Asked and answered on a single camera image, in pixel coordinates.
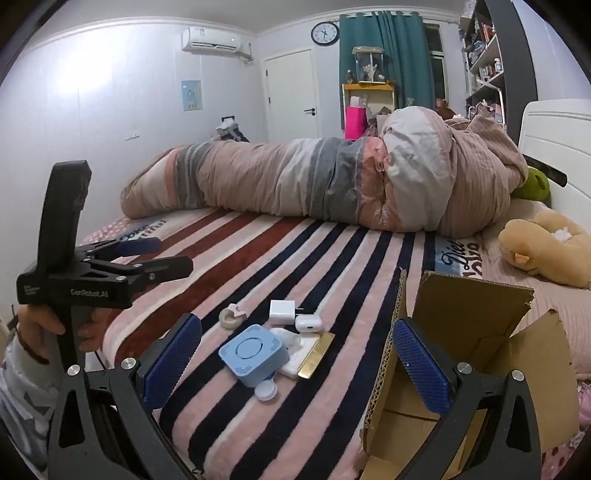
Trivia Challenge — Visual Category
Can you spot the yellow frame shelf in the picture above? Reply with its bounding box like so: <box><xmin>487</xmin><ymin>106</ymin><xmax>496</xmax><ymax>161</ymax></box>
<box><xmin>342</xmin><ymin>83</ymin><xmax>397</xmax><ymax>139</ymax></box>

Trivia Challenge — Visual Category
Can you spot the brown cardboard box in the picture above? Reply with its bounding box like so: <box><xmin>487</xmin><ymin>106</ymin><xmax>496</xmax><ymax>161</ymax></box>
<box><xmin>360</xmin><ymin>268</ymin><xmax>581</xmax><ymax>480</ymax></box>

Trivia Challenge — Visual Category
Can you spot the white box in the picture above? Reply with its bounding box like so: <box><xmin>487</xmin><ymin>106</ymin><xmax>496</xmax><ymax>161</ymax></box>
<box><xmin>270</xmin><ymin>327</ymin><xmax>321</xmax><ymax>379</ymax></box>

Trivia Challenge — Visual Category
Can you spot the person's left forearm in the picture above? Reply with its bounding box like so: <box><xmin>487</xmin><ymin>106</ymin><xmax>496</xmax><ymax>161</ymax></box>
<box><xmin>0</xmin><ymin>335</ymin><xmax>63</xmax><ymax>474</ymax></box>

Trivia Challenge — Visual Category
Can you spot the white charger plug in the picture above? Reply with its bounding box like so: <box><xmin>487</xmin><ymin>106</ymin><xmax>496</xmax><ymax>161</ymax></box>
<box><xmin>269</xmin><ymin>300</ymin><xmax>302</xmax><ymax>324</ymax></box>

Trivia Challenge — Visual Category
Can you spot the pink gift bag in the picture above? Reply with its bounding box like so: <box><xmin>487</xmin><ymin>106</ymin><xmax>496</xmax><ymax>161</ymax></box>
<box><xmin>345</xmin><ymin>106</ymin><xmax>366</xmax><ymax>140</ymax></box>

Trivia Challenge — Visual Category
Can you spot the window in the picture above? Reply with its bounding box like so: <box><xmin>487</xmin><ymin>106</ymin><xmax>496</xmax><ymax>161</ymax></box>
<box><xmin>424</xmin><ymin>23</ymin><xmax>450</xmax><ymax>108</ymax></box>

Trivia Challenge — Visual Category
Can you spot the striped fleece blanket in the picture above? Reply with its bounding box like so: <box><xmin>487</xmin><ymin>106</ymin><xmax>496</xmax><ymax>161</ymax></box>
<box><xmin>76</xmin><ymin>208</ymin><xmax>485</xmax><ymax>480</ymax></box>

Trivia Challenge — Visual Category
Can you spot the rolled pink grey quilt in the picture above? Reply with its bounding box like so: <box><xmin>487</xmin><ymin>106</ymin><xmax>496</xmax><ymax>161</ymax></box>
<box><xmin>120</xmin><ymin>107</ymin><xmax>529</xmax><ymax>234</ymax></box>

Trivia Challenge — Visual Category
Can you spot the round wall clock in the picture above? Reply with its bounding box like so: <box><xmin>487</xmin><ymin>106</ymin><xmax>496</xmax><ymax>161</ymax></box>
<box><xmin>311</xmin><ymin>21</ymin><xmax>340</xmax><ymax>46</ymax></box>

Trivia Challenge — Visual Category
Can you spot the dark bag with white cloth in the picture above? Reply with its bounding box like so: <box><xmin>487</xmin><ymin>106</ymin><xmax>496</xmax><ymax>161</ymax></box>
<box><xmin>213</xmin><ymin>117</ymin><xmax>250</xmax><ymax>143</ymax></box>

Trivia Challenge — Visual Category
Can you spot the dark bead bracelet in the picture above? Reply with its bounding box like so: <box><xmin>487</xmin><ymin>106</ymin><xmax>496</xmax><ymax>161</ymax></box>
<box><xmin>8</xmin><ymin>318</ymin><xmax>51</xmax><ymax>365</ymax></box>

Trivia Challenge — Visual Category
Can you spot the person's left hand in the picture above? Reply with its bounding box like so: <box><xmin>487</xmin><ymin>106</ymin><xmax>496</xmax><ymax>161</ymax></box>
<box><xmin>16</xmin><ymin>305</ymin><xmax>114</xmax><ymax>363</ymax></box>

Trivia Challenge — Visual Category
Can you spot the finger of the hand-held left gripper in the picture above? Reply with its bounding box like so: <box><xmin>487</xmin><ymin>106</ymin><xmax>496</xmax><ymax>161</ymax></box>
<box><xmin>90</xmin><ymin>256</ymin><xmax>194</xmax><ymax>289</ymax></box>
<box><xmin>76</xmin><ymin>237</ymin><xmax>162</xmax><ymax>262</ymax></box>

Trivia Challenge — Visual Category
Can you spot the white earbuds case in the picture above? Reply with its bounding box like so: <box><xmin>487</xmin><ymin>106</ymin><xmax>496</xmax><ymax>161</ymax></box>
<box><xmin>294</xmin><ymin>314</ymin><xmax>326</xmax><ymax>332</ymax></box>

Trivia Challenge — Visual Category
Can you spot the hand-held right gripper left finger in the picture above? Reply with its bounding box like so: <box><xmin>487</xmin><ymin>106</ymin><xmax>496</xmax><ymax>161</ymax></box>
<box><xmin>46</xmin><ymin>313</ymin><xmax>204</xmax><ymax>480</ymax></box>

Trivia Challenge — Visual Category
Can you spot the green plush toy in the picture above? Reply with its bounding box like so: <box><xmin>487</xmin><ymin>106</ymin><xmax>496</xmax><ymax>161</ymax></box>
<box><xmin>510</xmin><ymin>167</ymin><xmax>551</xmax><ymax>201</ymax></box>

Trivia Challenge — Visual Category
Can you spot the tan plush bear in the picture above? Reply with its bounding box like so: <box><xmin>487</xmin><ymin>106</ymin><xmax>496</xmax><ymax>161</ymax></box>
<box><xmin>499</xmin><ymin>210</ymin><xmax>591</xmax><ymax>289</ymax></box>

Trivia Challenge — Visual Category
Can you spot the gold bar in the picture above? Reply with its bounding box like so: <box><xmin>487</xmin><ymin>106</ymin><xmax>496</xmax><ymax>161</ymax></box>
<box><xmin>298</xmin><ymin>332</ymin><xmax>336</xmax><ymax>381</ymax></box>

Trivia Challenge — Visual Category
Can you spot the glass display case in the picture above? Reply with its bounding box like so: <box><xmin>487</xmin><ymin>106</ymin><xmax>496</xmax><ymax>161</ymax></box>
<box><xmin>352</xmin><ymin>46</ymin><xmax>386</xmax><ymax>85</ymax></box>

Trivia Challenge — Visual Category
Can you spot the small tape roll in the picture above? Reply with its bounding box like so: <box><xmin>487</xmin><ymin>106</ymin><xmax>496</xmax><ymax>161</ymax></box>
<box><xmin>219</xmin><ymin>305</ymin><xmax>249</xmax><ymax>329</ymax></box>

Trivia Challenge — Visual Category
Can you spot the small wall poster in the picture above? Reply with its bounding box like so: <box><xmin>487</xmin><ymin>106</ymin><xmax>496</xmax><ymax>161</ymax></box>
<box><xmin>181</xmin><ymin>80</ymin><xmax>202</xmax><ymax>112</ymax></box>

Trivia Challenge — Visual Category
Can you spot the teal curtain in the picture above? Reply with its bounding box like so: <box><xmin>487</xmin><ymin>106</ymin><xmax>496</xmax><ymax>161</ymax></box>
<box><xmin>339</xmin><ymin>11</ymin><xmax>437</xmax><ymax>112</ymax></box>

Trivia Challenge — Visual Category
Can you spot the white air conditioner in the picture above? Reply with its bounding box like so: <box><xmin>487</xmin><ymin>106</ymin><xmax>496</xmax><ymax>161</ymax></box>
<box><xmin>181</xmin><ymin>26</ymin><xmax>244</xmax><ymax>54</ymax></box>

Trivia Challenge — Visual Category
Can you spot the white door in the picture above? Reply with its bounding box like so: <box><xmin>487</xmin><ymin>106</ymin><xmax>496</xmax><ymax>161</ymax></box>
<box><xmin>264</xmin><ymin>50</ymin><xmax>319</xmax><ymax>144</ymax></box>

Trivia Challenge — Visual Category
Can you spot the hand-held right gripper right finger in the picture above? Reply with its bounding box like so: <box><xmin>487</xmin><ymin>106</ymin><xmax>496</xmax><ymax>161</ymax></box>
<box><xmin>392</xmin><ymin>318</ymin><xmax>542</xmax><ymax>480</ymax></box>

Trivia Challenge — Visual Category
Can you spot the white bed headboard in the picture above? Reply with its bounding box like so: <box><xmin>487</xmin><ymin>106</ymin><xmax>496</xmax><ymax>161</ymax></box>
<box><xmin>517</xmin><ymin>99</ymin><xmax>591</xmax><ymax>217</ymax></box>

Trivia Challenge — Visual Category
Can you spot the bookshelf with books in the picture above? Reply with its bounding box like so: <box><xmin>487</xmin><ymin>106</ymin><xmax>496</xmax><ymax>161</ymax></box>
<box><xmin>459</xmin><ymin>0</ymin><xmax>509</xmax><ymax>125</ymax></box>

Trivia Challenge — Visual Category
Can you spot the blue square speaker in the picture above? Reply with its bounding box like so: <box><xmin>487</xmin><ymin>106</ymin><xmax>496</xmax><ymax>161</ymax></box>
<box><xmin>218</xmin><ymin>324</ymin><xmax>291</xmax><ymax>387</ymax></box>

